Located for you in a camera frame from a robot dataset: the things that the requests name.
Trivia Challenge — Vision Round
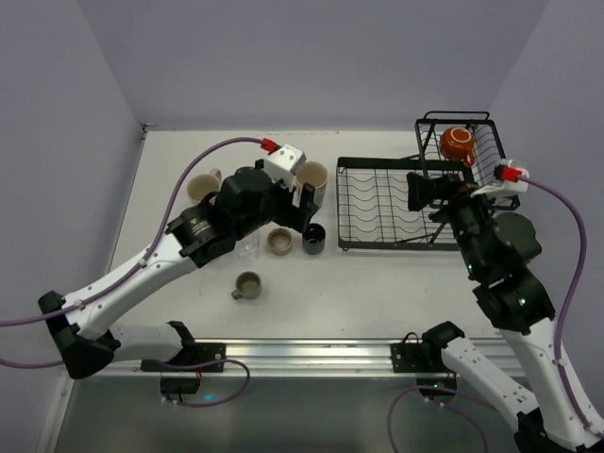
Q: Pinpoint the tall floral cream mug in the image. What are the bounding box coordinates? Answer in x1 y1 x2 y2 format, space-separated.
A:
294 161 328 208

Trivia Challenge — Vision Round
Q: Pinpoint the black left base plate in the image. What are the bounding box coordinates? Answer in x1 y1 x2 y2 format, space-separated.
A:
141 342 227 373

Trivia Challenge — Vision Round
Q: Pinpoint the aluminium mounting rail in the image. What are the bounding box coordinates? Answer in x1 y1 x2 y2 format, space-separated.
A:
93 337 525 378

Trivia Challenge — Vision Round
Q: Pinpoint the black wire dish rack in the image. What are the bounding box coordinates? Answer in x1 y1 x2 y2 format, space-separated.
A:
336 110 505 251

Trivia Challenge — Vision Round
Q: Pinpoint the small beige patterned cup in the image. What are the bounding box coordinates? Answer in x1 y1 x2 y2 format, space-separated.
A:
267 227 293 257

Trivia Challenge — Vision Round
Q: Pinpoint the beige ceramic mug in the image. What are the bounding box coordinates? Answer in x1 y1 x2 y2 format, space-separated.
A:
186 169 222 205

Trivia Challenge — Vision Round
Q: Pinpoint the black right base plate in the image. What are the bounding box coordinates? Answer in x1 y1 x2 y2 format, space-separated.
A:
390 332 449 374

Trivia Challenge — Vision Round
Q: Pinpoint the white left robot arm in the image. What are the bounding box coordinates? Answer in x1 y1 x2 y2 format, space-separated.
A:
38 159 317 379

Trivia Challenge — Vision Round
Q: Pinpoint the blue round mug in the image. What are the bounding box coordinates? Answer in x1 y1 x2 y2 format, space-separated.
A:
302 223 327 255

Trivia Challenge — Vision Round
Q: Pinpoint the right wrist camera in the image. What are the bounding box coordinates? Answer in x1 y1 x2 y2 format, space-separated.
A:
470 159 529 198

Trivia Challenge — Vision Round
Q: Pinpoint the clear glass cup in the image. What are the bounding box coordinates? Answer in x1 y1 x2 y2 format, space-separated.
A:
235 231 260 263

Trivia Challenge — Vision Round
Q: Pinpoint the orange round mug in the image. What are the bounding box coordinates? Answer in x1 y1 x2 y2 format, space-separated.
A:
439 126 476 167

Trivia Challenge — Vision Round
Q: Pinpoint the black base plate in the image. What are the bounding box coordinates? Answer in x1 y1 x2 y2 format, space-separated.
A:
390 332 449 374
141 342 227 373

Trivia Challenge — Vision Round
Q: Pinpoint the cream round mug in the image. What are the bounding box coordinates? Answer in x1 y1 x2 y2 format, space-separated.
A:
231 271 262 300

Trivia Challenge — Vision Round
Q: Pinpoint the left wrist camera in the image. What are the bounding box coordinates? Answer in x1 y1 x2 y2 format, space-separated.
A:
260 139 307 192

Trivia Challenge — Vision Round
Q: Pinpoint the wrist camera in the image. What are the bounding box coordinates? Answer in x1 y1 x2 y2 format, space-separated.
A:
260 139 307 192
470 159 529 198

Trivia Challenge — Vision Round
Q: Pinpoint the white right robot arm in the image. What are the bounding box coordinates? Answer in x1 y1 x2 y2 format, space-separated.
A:
407 164 603 452

